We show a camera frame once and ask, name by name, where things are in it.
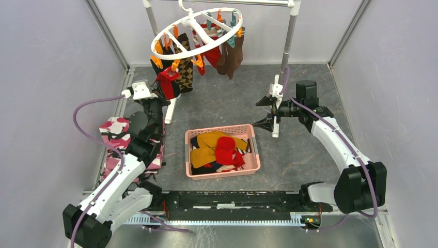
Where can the red white patterned sock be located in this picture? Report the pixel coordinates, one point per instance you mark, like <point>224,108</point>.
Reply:
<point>167,83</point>

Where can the yellow cloth in basket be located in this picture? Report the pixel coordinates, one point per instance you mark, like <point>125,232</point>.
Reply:
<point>204,145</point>

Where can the teal clothes clip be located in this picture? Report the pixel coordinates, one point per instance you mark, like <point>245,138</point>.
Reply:
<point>231,42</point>

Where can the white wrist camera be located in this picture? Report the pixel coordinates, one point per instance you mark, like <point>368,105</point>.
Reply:
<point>276,93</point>
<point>139,90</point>

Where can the white metal drying rack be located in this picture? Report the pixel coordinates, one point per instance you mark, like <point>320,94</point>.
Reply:
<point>189,41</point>

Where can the red cloth in basket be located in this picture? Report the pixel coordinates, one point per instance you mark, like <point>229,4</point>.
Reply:
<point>226,152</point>

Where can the pink camouflage folded cloth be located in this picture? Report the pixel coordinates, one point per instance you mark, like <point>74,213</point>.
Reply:
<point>114,132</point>

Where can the white round clip hanger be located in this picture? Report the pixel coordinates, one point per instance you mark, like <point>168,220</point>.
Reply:
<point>215,18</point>

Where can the orange clothes clip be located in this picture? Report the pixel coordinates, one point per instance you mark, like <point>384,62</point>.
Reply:
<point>156,61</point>
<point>198,61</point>

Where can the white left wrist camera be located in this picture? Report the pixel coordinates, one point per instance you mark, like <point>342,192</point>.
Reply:
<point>139,90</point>

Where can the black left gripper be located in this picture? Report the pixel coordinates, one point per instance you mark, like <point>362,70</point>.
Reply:
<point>163,102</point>

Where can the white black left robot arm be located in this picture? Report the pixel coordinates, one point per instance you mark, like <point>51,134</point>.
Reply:
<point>135,147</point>

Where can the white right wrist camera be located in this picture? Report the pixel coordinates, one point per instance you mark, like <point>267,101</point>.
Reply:
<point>276,93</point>

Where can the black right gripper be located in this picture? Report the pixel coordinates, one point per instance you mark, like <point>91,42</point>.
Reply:
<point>267,123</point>

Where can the pink perforated plastic basket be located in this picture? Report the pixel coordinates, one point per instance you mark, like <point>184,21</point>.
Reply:
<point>251,159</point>

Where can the argyle brown yellow sock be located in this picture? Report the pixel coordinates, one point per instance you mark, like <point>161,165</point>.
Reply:
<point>185,67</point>

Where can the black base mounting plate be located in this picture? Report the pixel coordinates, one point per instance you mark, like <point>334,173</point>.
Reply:
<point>233,205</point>

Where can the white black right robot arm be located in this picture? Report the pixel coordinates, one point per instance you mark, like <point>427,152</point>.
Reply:
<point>361,186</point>

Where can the black sock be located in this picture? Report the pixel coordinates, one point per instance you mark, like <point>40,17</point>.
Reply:
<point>166,63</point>

